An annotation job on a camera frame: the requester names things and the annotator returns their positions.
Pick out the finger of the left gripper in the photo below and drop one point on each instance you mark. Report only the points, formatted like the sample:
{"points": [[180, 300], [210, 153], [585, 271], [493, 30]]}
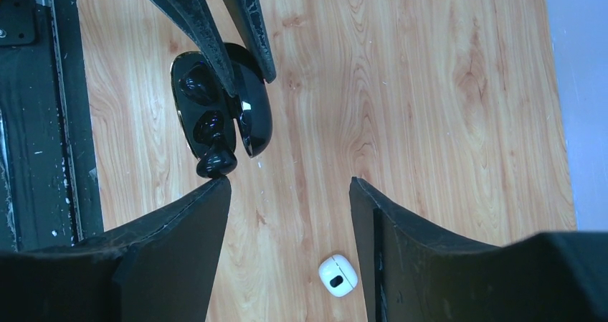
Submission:
{"points": [[248, 18], [194, 18]]}

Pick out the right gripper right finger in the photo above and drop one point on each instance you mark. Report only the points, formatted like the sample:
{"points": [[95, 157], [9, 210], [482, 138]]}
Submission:
{"points": [[415, 270]]}

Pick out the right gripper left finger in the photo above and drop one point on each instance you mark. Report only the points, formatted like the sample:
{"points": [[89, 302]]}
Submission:
{"points": [[158, 267]]}

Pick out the white earbud charging case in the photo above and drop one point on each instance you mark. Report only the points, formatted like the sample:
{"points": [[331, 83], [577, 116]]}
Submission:
{"points": [[338, 275]]}

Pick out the black earbud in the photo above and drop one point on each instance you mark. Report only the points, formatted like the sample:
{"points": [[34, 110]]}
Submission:
{"points": [[219, 159], [199, 86]]}

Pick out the black earbud charging case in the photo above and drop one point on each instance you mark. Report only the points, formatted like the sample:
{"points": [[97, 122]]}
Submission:
{"points": [[247, 115]]}

